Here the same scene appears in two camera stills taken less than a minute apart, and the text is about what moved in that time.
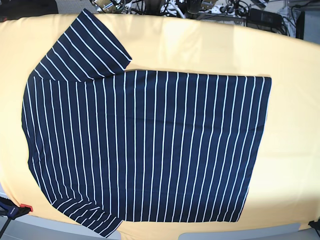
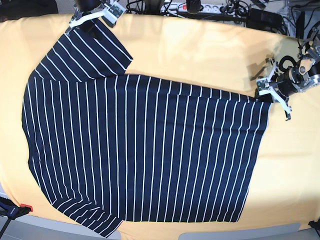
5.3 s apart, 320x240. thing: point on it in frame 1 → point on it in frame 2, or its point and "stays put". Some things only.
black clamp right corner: (315, 224) stays put
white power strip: (219, 9) → (182, 8)
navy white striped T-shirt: (109, 144) stays put
